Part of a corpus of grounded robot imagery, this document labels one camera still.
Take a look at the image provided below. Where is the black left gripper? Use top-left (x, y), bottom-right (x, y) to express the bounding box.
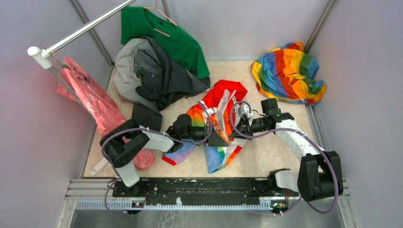
top-left (182, 122), bottom-right (229, 147)

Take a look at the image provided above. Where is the red white cartoon jacket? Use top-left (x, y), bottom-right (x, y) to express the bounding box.
top-left (162, 79), bottom-right (248, 173)

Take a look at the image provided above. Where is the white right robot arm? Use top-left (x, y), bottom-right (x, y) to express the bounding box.
top-left (231, 98), bottom-right (343, 202)

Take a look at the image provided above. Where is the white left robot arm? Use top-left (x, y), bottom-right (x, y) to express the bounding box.
top-left (100, 114), bottom-right (228, 197)

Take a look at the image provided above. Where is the dark grey jacket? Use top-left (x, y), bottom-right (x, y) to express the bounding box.
top-left (113, 37), bottom-right (211, 131)

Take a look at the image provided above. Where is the rainbow striped garment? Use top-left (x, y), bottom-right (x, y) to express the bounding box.
top-left (250, 42), bottom-right (327, 105)

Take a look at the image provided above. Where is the green t-shirt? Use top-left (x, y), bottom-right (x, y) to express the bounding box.
top-left (120, 6), bottom-right (210, 79)

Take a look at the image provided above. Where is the pink clothes hanger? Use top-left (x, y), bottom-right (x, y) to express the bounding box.
top-left (143, 0), bottom-right (178, 37)

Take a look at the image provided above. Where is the pink patterned garment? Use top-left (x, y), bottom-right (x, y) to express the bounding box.
top-left (57, 57), bottom-right (156, 171)

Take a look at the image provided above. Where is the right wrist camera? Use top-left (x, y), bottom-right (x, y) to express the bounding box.
top-left (238, 104), bottom-right (253, 119)

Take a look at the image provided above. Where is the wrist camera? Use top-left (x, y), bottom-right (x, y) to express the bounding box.
top-left (238, 104), bottom-right (253, 119)
top-left (202, 108), bottom-right (214, 123)

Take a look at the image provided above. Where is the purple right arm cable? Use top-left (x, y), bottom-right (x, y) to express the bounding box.
top-left (229, 100), bottom-right (340, 216)

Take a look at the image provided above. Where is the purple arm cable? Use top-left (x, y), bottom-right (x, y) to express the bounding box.
top-left (229, 100), bottom-right (340, 216)
top-left (100, 101), bottom-right (214, 217)

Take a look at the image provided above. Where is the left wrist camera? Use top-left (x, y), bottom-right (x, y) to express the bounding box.
top-left (202, 108), bottom-right (214, 123)

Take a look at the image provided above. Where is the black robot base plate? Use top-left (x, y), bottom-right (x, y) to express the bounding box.
top-left (112, 177), bottom-right (299, 206)

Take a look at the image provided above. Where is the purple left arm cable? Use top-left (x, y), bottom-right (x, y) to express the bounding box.
top-left (100, 101), bottom-right (214, 217)

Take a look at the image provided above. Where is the aluminium frame rail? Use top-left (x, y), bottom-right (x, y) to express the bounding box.
top-left (58, 99), bottom-right (361, 228)

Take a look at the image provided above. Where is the silver clothes rail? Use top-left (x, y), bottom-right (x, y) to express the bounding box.
top-left (27, 0), bottom-right (134, 105)

